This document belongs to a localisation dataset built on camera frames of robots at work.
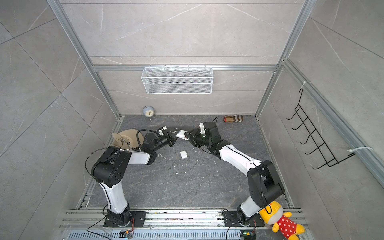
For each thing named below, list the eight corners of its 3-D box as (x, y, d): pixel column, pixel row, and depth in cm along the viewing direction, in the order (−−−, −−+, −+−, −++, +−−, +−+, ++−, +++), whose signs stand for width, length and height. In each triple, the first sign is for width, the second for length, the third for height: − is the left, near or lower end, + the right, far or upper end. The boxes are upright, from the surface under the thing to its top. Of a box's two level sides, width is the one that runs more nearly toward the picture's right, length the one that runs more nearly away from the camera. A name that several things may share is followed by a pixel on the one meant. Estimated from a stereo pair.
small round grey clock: (144, 118, 121) (141, 110, 114) (149, 113, 125) (146, 104, 118) (152, 120, 119) (149, 112, 112) (156, 114, 124) (154, 106, 117)
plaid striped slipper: (223, 122, 117) (224, 120, 115) (222, 116, 121) (223, 114, 119) (243, 122, 117) (244, 120, 115) (241, 117, 121) (242, 114, 119)
